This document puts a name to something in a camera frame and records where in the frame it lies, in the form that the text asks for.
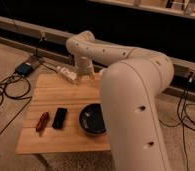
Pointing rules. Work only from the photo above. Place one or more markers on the beige cylindrical gripper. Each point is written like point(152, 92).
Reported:
point(84, 66)

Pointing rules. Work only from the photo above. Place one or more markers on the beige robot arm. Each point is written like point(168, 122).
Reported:
point(133, 77)

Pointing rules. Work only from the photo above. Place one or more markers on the white power strip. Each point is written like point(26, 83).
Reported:
point(70, 75)

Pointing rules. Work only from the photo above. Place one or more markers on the wooden slatted table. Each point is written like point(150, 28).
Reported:
point(52, 92)

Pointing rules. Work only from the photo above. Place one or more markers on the black round bowl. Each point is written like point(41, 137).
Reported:
point(91, 119)

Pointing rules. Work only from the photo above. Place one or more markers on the long wooden beam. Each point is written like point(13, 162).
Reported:
point(59, 37)

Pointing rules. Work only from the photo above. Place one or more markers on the black rectangular block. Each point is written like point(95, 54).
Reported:
point(59, 118)

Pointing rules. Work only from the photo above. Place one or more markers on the red small object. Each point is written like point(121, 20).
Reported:
point(42, 121)

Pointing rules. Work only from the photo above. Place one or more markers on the dark power adapter box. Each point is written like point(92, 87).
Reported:
point(24, 69)

